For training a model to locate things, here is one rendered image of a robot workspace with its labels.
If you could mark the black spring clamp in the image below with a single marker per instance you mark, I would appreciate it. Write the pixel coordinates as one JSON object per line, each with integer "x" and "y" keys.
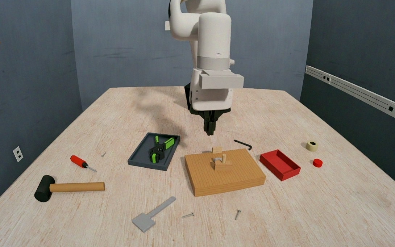
{"x": 157, "y": 153}

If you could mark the red open tray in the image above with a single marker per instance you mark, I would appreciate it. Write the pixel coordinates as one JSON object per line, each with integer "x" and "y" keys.
{"x": 279, "y": 164}

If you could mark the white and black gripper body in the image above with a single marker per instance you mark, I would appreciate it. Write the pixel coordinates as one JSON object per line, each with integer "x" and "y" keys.
{"x": 208, "y": 99}

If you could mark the red-handled screwdriver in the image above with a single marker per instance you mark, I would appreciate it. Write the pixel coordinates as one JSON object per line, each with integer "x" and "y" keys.
{"x": 80, "y": 162}

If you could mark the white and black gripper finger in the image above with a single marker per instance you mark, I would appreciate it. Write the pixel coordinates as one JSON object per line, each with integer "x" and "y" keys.
{"x": 215, "y": 114}
{"x": 205, "y": 116}

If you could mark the black-headed mallet with wooden handle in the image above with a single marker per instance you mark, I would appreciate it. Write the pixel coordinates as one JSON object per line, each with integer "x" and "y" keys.
{"x": 47, "y": 185}

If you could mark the beige cylinder with hole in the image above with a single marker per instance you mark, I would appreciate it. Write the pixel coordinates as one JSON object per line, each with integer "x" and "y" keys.
{"x": 312, "y": 146}

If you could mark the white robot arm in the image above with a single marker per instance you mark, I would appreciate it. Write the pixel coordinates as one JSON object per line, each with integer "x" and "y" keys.
{"x": 208, "y": 28}

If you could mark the red round disc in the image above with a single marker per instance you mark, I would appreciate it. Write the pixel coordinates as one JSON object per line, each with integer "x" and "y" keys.
{"x": 317, "y": 163}

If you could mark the light brown wooden bench board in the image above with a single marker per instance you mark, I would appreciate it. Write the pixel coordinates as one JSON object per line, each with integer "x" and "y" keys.
{"x": 245, "y": 172}

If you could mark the small light wooden block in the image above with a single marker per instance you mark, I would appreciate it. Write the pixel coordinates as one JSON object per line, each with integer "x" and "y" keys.
{"x": 223, "y": 167}

